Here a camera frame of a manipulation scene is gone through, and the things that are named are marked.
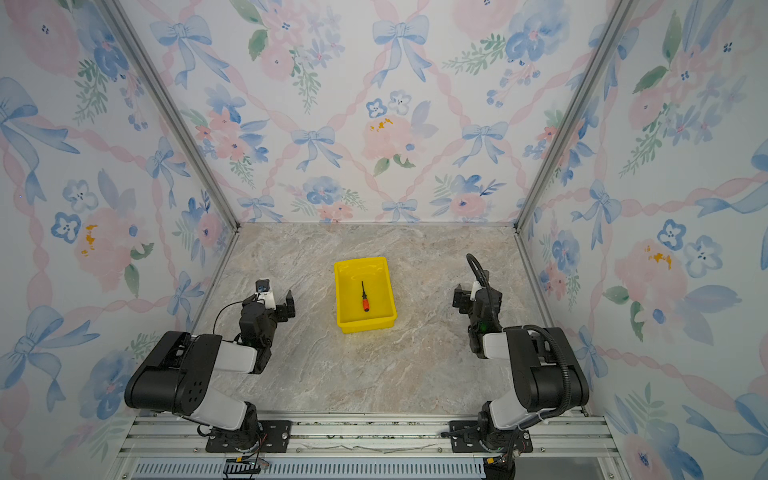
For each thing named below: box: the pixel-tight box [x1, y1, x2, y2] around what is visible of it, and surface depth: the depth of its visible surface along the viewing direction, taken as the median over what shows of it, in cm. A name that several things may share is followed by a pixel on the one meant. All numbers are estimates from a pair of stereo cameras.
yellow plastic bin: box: [334, 256, 397, 334], surface depth 100 cm
